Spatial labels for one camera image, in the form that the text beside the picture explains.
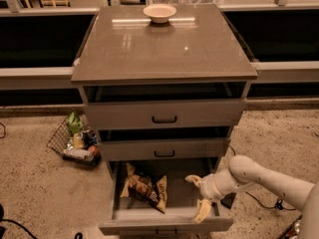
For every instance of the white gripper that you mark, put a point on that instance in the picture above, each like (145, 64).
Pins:
(209, 187)

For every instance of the brown chip bag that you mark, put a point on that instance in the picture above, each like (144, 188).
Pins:
(142, 187)

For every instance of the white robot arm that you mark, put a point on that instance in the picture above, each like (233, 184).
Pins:
(242, 172)

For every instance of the grey middle drawer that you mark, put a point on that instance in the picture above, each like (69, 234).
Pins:
(163, 143)

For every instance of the grey drawer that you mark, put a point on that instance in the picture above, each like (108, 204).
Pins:
(163, 143)
(165, 105)
(129, 216)

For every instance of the grey bottom drawer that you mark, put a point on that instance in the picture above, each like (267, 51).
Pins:
(129, 216)

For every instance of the grey drawer cabinet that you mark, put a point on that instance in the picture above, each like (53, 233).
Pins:
(195, 46)

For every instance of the grey top drawer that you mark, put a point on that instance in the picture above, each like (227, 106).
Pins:
(165, 105)

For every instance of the black power adapter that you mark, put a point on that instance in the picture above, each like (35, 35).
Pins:
(228, 200)

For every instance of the silver can in basket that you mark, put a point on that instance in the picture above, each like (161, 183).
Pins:
(81, 154)

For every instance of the yellow bottle in basket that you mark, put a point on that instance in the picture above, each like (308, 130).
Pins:
(78, 141)

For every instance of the green lettuce toy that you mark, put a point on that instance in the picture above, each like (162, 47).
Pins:
(74, 123)

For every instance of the beige bowl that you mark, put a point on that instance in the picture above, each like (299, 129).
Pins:
(159, 13)

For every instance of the black wire basket right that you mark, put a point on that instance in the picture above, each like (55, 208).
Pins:
(292, 231)

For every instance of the black wire basket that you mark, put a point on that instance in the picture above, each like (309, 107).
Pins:
(58, 143)
(292, 231)

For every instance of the black wire basket left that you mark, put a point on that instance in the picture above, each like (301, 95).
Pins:
(58, 143)

